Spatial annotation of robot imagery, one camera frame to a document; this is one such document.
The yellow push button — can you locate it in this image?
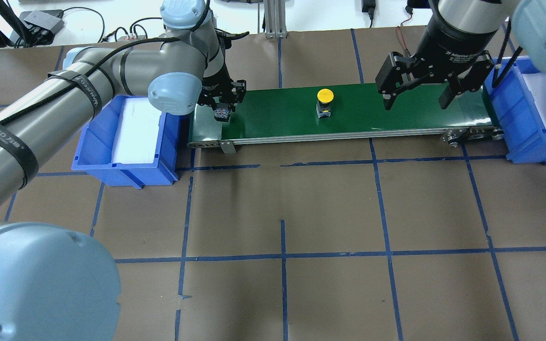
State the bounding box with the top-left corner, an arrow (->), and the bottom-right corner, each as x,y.
316,88 -> 334,119

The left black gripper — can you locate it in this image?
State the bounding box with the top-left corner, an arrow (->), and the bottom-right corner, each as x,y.
200,65 -> 247,114

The blue plastic bin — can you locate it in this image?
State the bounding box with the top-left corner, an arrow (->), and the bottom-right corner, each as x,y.
71,96 -> 185,188
484,56 -> 546,164

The green conveyor belt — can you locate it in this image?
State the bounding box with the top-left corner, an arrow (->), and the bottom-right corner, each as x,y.
188,83 -> 504,153

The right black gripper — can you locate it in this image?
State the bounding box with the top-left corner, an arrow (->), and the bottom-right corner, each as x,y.
375,14 -> 495,110

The aluminium frame post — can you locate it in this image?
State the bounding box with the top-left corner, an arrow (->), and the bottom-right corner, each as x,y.
263,0 -> 288,39

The red black wire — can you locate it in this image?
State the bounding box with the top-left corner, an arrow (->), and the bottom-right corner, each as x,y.
395,19 -> 416,60

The left blue plastic bin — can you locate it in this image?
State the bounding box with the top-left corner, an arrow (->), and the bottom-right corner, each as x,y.
71,96 -> 185,188

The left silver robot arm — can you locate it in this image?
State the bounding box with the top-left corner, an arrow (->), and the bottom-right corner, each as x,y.
0,0 -> 242,341

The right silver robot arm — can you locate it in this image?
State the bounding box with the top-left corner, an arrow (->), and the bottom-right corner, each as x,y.
375,0 -> 546,110

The right blue plastic bin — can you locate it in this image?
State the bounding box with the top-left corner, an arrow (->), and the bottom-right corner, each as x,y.
484,56 -> 546,164

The white foam in left bin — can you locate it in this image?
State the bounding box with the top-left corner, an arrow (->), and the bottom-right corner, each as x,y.
112,98 -> 162,164

